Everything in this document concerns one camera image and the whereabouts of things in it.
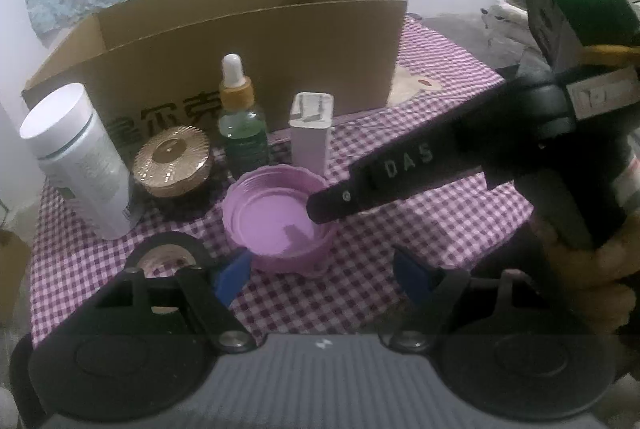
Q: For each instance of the purple plastic lid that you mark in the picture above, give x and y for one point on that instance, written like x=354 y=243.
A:
x=265 y=212

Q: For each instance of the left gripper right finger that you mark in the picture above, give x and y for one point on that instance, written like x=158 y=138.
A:
x=460 y=311

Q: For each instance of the white plastic bottle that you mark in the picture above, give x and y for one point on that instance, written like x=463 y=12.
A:
x=74 y=151

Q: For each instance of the right hand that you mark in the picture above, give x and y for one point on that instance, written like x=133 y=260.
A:
x=593 y=279

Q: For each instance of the purple checkered tablecloth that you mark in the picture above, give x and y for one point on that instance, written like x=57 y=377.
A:
x=454 y=225

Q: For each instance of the black tape roll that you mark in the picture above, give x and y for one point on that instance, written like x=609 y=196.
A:
x=169 y=272

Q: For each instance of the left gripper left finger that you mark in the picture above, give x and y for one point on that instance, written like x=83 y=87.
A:
x=212 y=330

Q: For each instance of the white power adapter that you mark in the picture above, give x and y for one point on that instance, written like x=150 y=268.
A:
x=311 y=122

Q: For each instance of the gold ribbed jar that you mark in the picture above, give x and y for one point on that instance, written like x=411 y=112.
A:
x=174 y=162

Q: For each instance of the green dropper bottle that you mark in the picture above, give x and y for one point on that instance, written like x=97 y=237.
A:
x=241 y=124

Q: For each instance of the small cardboard piece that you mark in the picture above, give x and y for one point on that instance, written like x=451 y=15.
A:
x=14 y=261

